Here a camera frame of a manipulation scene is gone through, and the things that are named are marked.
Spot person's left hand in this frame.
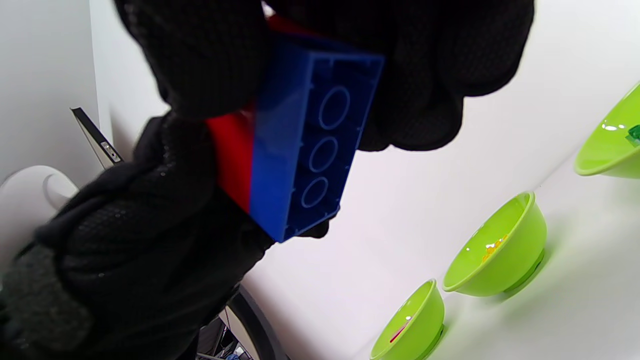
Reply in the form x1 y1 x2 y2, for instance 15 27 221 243
0 112 331 360

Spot person's right hand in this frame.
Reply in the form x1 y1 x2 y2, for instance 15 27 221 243
114 0 535 152

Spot red toy building brick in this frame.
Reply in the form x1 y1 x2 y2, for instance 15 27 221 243
205 14 322 214

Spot blue toy building brick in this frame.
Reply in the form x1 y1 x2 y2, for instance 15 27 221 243
248 32 386 244

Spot white rounded device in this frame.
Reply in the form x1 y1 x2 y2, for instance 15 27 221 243
0 165 80 273

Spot thin black flat device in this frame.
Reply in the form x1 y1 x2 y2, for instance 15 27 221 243
70 107 124 171

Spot small yellow toy brick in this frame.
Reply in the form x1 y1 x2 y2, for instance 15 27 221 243
480 235 509 264

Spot green plastic bowl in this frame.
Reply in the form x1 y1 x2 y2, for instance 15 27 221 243
442 191 548 298
369 279 446 360
573 82 640 180

